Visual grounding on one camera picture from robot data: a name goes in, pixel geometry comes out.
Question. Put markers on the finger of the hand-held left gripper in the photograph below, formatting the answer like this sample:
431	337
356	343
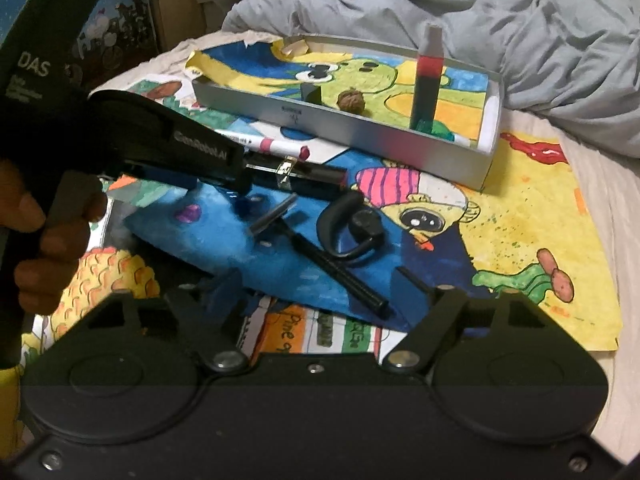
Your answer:
220	175

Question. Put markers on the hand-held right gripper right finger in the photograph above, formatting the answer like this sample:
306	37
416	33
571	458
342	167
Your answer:
407	277

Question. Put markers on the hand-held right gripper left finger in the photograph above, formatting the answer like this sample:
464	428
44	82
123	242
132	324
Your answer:
220	295

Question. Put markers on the white marker pink bands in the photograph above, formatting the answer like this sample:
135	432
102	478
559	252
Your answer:
250	141

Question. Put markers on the dark grey clip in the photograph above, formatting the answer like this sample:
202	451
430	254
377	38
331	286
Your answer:
270	217

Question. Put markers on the black pen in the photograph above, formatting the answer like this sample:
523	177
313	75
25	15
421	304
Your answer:
340	272

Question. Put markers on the black ear hook headset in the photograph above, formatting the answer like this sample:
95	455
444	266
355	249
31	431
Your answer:
367	222

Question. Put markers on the black lipstick tube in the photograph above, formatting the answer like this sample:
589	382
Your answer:
320	176

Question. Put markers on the small black cube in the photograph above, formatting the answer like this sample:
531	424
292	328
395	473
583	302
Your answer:
311	95

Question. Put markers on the walnut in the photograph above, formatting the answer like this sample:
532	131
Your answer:
351	100

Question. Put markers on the person's left hand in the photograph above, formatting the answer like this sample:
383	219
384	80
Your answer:
65	235

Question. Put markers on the pineapple drawing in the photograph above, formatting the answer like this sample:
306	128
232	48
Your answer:
115	275

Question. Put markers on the yellow fish drawing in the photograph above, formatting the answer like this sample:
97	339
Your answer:
525	220

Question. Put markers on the light wooden panel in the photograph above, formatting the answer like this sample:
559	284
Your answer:
175	5

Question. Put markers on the green frog drawing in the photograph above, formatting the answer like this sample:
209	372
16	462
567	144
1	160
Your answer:
350	80

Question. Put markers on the yellow cloth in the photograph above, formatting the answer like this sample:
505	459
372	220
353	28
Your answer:
7	410

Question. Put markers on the grey duvet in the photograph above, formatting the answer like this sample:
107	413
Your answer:
500	10

